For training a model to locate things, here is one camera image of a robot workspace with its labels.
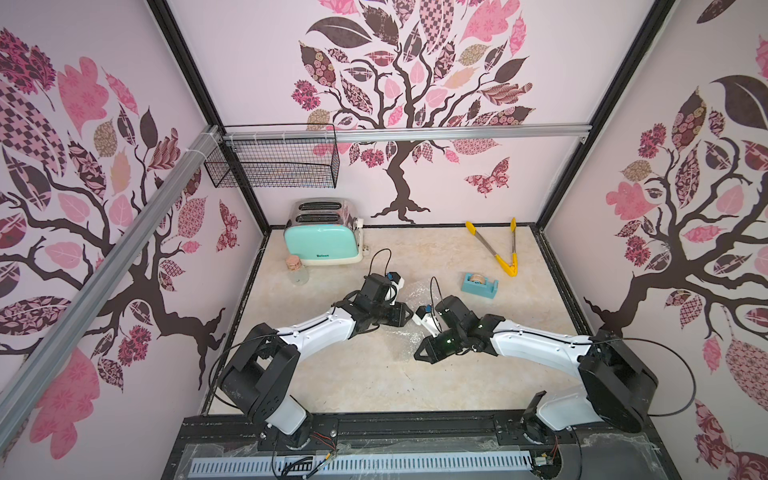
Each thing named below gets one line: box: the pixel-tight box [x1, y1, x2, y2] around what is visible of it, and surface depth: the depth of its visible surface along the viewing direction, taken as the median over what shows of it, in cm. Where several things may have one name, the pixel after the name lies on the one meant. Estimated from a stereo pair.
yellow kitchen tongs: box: [465, 218, 519, 277], surface depth 109 cm
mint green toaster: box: [284, 197, 364, 266], surface depth 103 cm
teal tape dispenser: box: [461, 273, 499, 299], surface depth 100 cm
